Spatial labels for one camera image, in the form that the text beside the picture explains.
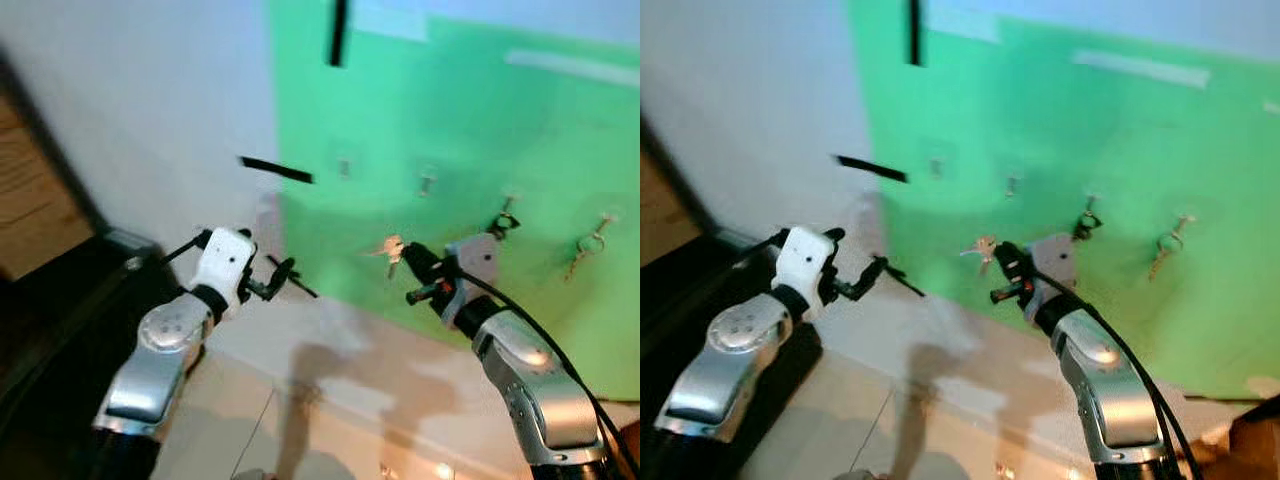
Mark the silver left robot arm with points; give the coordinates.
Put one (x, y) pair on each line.
(735, 345)
(160, 345)

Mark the wide white tape patch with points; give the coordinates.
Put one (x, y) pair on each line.
(962, 20)
(390, 20)

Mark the brown wooden object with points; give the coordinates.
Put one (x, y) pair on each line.
(1258, 440)

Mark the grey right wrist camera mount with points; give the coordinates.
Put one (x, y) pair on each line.
(478, 258)
(1055, 256)

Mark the narrow white tape strip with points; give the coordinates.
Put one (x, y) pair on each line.
(1140, 68)
(570, 67)

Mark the green wall sheet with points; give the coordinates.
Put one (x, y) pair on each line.
(1100, 130)
(460, 130)

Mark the silver key bunch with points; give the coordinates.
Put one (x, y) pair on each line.
(983, 247)
(391, 248)

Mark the black tape strip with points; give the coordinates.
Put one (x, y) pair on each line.
(872, 168)
(916, 32)
(339, 32)
(276, 170)

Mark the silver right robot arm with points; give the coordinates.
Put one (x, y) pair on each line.
(1110, 385)
(535, 385)

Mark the dark low furniture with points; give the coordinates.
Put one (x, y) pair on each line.
(680, 320)
(50, 340)

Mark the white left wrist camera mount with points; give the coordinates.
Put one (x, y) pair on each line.
(806, 256)
(226, 258)

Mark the small metal wall hook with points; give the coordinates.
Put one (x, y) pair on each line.
(606, 220)
(1092, 202)
(509, 203)
(1013, 184)
(427, 181)
(345, 167)
(1185, 222)

